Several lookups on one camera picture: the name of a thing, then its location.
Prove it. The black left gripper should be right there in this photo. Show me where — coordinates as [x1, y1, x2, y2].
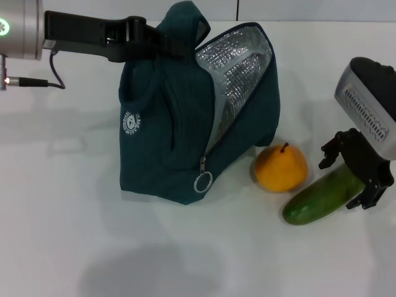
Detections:
[43, 10, 190, 62]

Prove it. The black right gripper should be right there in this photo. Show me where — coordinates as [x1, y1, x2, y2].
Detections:
[319, 128, 395, 211]

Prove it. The green cucumber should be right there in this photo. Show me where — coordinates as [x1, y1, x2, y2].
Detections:
[282, 162, 368, 226]

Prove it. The dark teal insulated lunch bag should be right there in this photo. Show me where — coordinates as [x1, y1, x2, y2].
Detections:
[118, 0, 282, 206]

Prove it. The yellow orange pear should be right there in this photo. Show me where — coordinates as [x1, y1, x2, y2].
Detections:
[254, 142, 309, 193]

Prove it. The left arm dark cable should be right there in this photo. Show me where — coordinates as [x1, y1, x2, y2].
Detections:
[0, 51, 66, 91]

